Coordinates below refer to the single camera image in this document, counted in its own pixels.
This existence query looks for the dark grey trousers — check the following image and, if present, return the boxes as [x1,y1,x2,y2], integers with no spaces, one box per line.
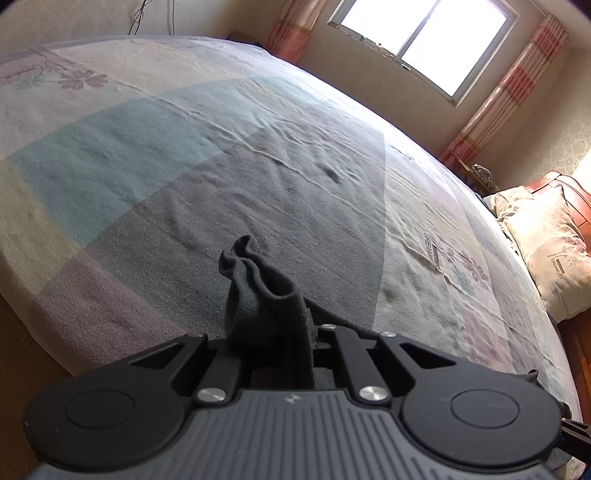
[218,235,378,390]

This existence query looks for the cream printed pillow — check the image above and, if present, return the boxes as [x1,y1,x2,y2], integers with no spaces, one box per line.
[484,186,590,323]

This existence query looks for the pink checked right curtain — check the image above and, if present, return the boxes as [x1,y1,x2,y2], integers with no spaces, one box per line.
[439,15,568,169]

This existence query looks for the pastel patchwork bed sheet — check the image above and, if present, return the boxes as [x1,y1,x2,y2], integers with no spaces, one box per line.
[0,35,584,476]

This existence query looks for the wooden bedside table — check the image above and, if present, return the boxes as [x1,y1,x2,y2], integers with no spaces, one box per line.
[452,153,494,197]

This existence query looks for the orange wooden headboard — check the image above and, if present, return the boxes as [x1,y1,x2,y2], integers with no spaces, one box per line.
[508,172,590,271]

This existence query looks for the window with white frame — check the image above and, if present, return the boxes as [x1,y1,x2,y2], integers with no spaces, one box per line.
[329,0,518,105]

